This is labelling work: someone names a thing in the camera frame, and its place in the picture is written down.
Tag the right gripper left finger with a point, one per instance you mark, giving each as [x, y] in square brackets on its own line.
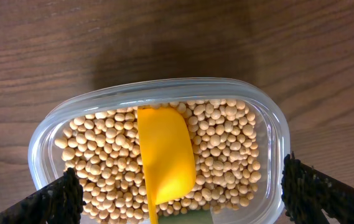
[60, 202]

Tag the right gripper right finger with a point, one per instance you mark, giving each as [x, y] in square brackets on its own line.
[311, 196]

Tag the yellow measuring scoop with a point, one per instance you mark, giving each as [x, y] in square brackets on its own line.
[167, 156]

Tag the soybeans in container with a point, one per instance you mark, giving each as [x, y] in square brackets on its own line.
[104, 150]

